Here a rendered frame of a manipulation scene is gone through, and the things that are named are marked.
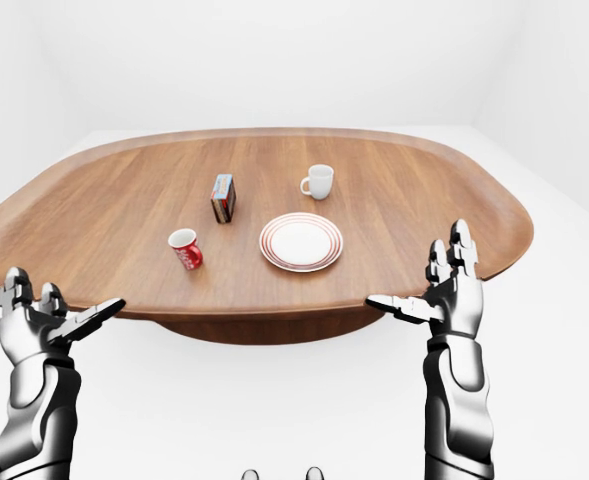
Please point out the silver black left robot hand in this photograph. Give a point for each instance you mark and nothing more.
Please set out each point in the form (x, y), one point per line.
(26, 322)

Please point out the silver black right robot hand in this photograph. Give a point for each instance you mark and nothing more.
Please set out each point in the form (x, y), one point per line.
(458, 305)

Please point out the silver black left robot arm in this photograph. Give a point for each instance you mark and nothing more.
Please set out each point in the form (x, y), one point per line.
(36, 420)

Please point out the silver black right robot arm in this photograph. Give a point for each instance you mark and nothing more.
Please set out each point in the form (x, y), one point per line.
(458, 405)

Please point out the white plate with red rings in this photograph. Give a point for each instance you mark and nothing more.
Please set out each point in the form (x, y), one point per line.
(301, 242)

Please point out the red mug with white print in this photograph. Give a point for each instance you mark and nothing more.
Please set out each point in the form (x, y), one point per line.
(186, 249)

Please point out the small dark rounded shape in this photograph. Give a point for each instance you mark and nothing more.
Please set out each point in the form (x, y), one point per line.
(250, 475)
(315, 474)

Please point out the printed food box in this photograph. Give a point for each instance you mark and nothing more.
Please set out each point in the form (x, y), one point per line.
(223, 198)

